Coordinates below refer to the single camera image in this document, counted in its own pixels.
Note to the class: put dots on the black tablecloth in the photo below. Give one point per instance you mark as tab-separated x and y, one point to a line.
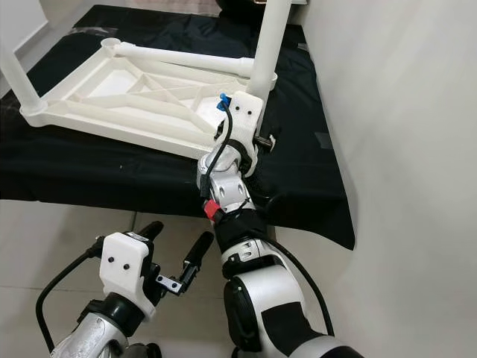
89	179

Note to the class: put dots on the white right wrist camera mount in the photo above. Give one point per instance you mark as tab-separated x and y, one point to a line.
244	112

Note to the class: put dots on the small clear tape piece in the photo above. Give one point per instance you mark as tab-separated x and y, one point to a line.
325	141

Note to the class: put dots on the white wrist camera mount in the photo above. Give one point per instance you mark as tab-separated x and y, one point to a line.
127	265
244	112

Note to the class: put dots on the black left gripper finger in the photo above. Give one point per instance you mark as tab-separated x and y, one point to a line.
151	230
200	253

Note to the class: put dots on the black wok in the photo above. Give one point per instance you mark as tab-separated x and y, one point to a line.
242	4

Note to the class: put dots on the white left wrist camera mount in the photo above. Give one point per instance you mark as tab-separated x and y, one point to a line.
127	265

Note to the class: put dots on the clear tape strip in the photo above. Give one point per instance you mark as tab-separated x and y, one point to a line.
83	30

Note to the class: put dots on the dark robot left foot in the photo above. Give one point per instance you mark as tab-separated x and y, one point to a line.
143	350

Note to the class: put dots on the white plastic children table top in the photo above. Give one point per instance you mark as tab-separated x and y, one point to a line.
119	112

